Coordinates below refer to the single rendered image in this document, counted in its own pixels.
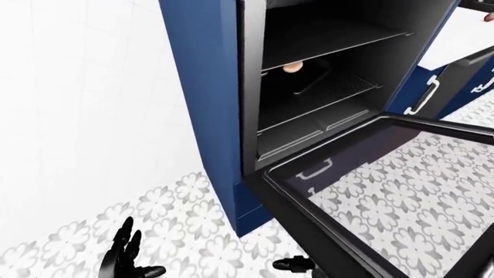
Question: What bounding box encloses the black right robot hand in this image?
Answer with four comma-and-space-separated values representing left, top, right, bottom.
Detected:
272, 255, 326, 278

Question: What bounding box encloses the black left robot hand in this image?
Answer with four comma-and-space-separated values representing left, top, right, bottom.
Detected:
98, 215, 167, 278

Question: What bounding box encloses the black glass oven door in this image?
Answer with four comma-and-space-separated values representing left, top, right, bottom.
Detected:
241, 114, 494, 278

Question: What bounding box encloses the oven floor heating element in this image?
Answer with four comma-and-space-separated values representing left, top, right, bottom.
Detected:
257, 130, 324, 161
325, 109, 371, 131

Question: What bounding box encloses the tall blue oven cabinet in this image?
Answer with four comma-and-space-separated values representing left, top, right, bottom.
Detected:
159, 0, 273, 239

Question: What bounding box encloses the blue base cabinet door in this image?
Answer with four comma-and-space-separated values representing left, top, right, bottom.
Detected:
387, 63, 451, 120

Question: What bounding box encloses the black built-in oven body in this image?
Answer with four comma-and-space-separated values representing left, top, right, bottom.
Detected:
235, 0, 461, 178

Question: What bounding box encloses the flat black oven shelf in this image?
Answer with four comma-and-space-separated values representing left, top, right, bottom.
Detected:
260, 27, 416, 72

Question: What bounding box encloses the blue drawer front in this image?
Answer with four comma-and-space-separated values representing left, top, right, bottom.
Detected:
269, 131, 411, 192

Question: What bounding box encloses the black baking tray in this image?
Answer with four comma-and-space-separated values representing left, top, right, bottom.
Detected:
292, 60, 333, 96

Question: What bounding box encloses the tan round bread roll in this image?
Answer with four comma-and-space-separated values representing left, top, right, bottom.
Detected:
282, 61, 304, 74

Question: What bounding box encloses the blue cabinet drawer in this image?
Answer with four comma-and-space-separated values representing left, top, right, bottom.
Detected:
449, 57, 494, 114

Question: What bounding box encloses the white countertop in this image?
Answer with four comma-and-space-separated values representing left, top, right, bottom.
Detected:
418, 5, 494, 71

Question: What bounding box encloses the black countertop appliance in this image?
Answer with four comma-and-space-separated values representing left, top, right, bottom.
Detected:
460, 0, 494, 14

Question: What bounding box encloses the wire mesh oven rack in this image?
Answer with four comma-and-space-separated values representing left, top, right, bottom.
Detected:
255, 70, 385, 134

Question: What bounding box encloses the long white cabinet handle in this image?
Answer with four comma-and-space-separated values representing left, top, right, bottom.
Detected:
404, 74, 441, 116

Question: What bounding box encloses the curved white drawer handle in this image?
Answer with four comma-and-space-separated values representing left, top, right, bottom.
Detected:
471, 67, 494, 94

